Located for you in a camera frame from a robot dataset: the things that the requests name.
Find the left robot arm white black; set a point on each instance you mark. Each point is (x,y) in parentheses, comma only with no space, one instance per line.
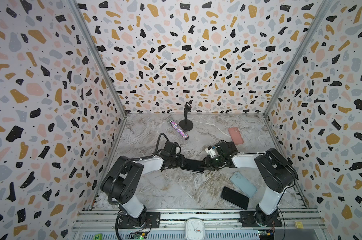
(122,180)

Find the green label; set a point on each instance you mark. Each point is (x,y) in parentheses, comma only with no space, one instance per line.
(98,237)

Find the black phone stand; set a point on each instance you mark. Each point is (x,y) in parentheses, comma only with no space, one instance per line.
(185,124)

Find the light blue phone case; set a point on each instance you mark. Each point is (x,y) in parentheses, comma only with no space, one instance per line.
(243,184)

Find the left circuit board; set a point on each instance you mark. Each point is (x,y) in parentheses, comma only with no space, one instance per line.
(137,235)

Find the purple glitter tube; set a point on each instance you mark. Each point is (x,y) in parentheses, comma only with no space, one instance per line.
(180,131)

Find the right circuit board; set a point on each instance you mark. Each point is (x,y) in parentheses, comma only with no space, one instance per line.
(266,235)

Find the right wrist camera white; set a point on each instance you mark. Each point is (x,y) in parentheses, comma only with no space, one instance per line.
(211,150)

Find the black phone case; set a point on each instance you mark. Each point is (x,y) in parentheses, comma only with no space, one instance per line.
(193,166)

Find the yellow sticker tag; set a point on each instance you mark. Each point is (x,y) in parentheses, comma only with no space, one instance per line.
(299,225)

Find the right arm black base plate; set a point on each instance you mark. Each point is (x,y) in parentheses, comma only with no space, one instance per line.
(253,219)

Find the pink phone case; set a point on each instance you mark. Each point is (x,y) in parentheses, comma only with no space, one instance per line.
(236,136)

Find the black phone near front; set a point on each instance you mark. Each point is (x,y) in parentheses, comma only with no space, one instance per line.
(235,198)

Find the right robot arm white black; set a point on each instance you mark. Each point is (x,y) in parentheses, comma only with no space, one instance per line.
(277,173)

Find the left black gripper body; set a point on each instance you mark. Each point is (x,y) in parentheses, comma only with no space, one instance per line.
(173,160)

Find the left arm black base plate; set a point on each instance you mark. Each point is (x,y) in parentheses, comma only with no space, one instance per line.
(149,220)

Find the white square clock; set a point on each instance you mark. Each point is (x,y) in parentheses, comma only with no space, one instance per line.
(195,229)

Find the circuit board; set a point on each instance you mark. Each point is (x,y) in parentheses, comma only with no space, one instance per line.
(266,235)
(137,235)

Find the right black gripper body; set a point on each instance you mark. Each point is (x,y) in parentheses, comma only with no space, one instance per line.
(210,162)

